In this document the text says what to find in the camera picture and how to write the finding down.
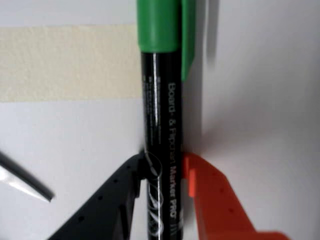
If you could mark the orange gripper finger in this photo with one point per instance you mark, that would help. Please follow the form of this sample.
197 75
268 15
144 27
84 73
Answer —
217 207

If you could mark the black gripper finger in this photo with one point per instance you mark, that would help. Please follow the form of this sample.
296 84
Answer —
105 212

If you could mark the beige masking tape strip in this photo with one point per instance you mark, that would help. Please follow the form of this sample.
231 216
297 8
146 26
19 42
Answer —
70 65

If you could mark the green and black marker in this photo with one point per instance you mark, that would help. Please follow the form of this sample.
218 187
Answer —
162 112

